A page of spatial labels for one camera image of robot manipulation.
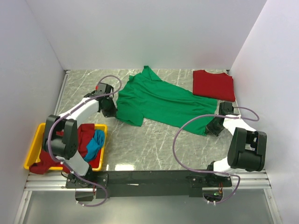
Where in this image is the green t shirt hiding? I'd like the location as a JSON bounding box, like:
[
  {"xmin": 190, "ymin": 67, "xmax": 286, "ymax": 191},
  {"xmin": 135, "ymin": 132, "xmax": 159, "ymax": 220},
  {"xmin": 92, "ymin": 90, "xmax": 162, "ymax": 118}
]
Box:
[{"xmin": 116, "ymin": 66, "xmax": 217, "ymax": 135}]

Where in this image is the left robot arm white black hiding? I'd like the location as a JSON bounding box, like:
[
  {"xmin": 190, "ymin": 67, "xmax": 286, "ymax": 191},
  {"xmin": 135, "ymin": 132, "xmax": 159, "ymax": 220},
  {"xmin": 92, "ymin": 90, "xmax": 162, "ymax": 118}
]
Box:
[{"xmin": 42, "ymin": 96, "xmax": 117, "ymax": 188}]

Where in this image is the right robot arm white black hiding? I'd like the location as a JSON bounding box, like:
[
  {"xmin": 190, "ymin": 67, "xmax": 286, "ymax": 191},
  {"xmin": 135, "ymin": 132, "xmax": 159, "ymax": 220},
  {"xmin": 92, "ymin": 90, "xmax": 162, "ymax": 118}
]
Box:
[{"xmin": 205, "ymin": 115, "xmax": 267, "ymax": 186}]

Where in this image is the crumpled red t shirt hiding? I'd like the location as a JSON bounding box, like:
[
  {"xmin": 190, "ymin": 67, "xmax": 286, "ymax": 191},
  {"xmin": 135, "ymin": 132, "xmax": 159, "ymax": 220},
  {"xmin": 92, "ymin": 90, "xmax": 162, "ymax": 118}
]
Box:
[{"xmin": 29, "ymin": 124, "xmax": 95, "ymax": 175}]

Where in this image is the folded red t shirt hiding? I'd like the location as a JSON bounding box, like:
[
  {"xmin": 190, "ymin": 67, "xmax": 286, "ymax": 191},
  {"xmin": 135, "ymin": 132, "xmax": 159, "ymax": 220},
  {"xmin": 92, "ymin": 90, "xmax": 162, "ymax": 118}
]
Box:
[{"xmin": 192, "ymin": 70, "xmax": 235, "ymax": 102}]

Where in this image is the blue t shirt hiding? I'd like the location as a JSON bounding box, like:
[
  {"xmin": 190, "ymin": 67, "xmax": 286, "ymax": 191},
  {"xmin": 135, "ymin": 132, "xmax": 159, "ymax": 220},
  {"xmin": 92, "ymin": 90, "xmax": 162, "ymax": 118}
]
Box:
[{"xmin": 84, "ymin": 129, "xmax": 105, "ymax": 162}]

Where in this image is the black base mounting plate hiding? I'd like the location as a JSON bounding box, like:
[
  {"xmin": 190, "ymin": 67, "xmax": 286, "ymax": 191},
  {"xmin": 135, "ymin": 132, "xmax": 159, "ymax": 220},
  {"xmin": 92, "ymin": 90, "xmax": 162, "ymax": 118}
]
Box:
[{"xmin": 65, "ymin": 169, "xmax": 234, "ymax": 202}]

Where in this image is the yellow plastic bin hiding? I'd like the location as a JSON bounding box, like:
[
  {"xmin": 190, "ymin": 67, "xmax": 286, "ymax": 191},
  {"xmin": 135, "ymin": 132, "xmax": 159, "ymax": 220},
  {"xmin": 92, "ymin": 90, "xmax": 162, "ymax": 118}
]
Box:
[{"xmin": 24, "ymin": 121, "xmax": 107, "ymax": 175}]

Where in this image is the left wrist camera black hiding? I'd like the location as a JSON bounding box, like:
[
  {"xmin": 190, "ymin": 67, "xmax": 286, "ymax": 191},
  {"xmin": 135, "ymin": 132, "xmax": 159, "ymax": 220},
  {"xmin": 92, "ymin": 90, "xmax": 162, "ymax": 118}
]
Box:
[{"xmin": 95, "ymin": 83, "xmax": 114, "ymax": 95}]

